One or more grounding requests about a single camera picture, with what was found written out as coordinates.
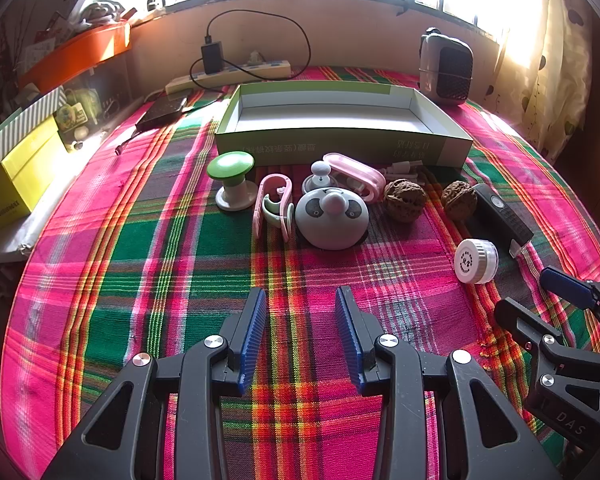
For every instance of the dried twig bunch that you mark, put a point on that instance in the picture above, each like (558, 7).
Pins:
(2, 30)

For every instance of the orange tray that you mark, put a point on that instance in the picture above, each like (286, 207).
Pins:
(80, 50)

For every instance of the pink oval case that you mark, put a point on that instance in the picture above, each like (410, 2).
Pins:
(355, 167)

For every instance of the panda shaped massager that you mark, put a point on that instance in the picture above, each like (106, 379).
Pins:
(330, 220)

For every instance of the black phone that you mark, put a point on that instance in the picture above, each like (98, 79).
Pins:
(165, 110)

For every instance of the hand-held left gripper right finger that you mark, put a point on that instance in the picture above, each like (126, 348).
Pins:
(347, 340)

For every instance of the cream dotted curtain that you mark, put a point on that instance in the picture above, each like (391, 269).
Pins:
(560, 85)

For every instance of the pink mint clip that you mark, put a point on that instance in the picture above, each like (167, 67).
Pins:
(260, 200)

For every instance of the white power strip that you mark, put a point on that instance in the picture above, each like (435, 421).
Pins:
(240, 71)

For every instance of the white black fan heater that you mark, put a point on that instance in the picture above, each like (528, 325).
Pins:
(447, 70)

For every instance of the green capped white massager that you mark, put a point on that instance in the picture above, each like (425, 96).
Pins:
(230, 165)

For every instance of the green white cardboard box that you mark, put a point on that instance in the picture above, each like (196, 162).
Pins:
(330, 120)

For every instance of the white plug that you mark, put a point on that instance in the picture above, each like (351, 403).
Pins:
(252, 59)

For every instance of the black window latch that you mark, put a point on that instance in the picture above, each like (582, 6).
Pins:
(412, 0)

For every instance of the black charger adapter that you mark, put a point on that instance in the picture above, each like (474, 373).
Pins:
(212, 57)

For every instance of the small white knob massager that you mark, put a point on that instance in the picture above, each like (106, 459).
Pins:
(320, 170)

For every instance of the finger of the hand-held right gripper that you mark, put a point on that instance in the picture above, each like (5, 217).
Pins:
(565, 285)
(517, 317)

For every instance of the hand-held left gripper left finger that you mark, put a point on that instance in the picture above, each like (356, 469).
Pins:
(252, 340)

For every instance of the white round jar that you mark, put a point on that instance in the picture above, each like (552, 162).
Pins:
(472, 260)

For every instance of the black window frame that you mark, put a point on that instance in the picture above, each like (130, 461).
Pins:
(180, 4)

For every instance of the green printed card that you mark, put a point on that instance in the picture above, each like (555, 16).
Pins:
(72, 115)

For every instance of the green white striped box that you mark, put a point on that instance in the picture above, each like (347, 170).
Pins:
(25, 120)

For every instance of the yellow box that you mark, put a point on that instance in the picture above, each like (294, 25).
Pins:
(15, 185)

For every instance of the black power bank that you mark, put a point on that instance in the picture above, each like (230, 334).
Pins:
(502, 217)

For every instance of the white plastic bag pile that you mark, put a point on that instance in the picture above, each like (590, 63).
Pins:
(97, 10)

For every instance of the brown walnut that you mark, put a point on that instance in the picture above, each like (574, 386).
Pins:
(405, 199)
(459, 199)

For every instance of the pink green plaid cloth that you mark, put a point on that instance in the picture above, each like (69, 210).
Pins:
(180, 260)

